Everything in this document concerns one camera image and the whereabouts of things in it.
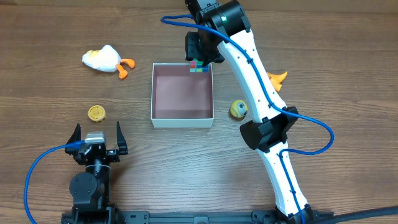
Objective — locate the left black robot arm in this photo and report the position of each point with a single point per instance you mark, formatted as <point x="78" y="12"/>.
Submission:
<point x="90" y="189"/>

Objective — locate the yellow ball with grey eye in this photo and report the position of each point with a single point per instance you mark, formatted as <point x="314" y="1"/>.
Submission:
<point x="238" y="109"/>

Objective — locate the colourful puzzle cube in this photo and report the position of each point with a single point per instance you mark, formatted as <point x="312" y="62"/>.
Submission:
<point x="197" y="66"/>

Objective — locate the white box pink interior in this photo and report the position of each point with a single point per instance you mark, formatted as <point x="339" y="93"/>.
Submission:
<point x="181" y="99"/>

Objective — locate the white plush duck toy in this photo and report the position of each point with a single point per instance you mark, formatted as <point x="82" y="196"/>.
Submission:
<point x="107" y="59"/>

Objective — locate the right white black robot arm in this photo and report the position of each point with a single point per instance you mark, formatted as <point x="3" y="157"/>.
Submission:
<point x="223" y="33"/>

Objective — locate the orange dinosaur toy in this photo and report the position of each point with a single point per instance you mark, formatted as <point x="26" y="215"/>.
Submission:
<point x="277" y="79"/>

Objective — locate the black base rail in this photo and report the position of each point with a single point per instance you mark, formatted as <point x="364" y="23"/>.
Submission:
<point x="115" y="215"/>

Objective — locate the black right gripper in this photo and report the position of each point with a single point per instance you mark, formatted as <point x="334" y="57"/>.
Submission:
<point x="193" y="50"/>

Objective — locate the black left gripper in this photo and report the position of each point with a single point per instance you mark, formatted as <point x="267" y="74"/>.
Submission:
<point x="96" y="152"/>

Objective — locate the orange round fan toy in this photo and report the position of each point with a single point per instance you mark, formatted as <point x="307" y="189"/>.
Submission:
<point x="97" y="113"/>

